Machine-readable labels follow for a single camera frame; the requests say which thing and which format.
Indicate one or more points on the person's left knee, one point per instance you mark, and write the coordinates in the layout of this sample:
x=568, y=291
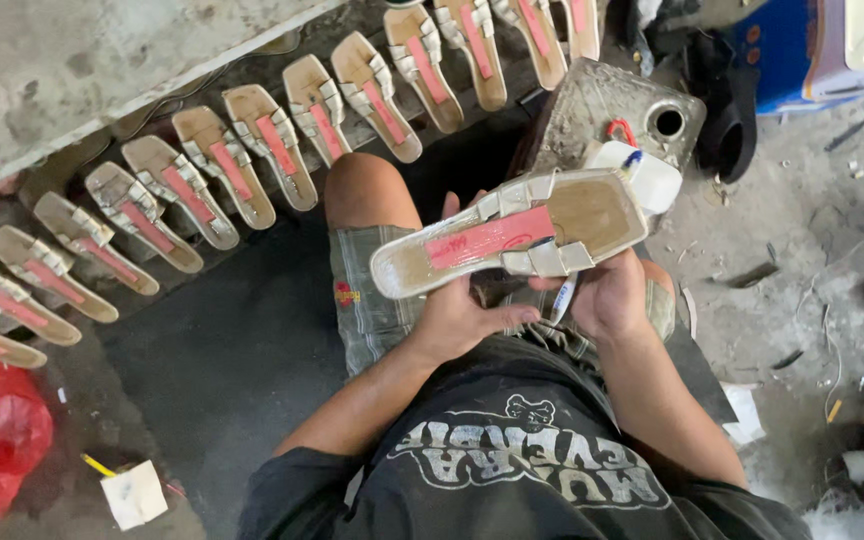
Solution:
x=364, y=191

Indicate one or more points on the grey metal jerry can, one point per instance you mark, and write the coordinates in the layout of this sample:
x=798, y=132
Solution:
x=589, y=112

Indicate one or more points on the black shoe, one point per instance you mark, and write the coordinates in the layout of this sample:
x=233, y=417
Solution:
x=728, y=120

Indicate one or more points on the white plastic lid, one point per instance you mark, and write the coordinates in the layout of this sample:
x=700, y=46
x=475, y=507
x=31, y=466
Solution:
x=657, y=184

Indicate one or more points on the white paper sheet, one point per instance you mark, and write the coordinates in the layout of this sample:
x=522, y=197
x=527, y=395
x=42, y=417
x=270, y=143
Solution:
x=743, y=412

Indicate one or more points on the yellow pencil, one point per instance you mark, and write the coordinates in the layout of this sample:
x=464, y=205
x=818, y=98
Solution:
x=97, y=464

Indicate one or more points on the white paper block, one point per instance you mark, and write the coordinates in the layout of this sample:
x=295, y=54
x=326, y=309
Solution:
x=133, y=495

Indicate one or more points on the blue box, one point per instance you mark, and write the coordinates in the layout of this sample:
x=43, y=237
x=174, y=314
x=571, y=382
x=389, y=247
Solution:
x=784, y=60

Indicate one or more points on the dark metal scrap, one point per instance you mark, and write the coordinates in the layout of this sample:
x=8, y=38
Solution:
x=751, y=274

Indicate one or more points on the black floor mat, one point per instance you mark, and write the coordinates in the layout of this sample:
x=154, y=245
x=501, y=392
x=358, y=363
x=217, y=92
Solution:
x=237, y=352

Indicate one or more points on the person's right hand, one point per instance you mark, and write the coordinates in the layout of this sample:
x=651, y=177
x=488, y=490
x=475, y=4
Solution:
x=612, y=300

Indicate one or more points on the person's black printed shirt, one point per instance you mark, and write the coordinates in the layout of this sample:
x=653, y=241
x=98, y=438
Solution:
x=522, y=465

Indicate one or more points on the row of cream unfinished sandals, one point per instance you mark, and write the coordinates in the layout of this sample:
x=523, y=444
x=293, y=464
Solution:
x=229, y=169

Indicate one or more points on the person's left hand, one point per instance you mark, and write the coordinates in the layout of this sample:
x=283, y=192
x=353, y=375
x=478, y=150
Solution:
x=458, y=319

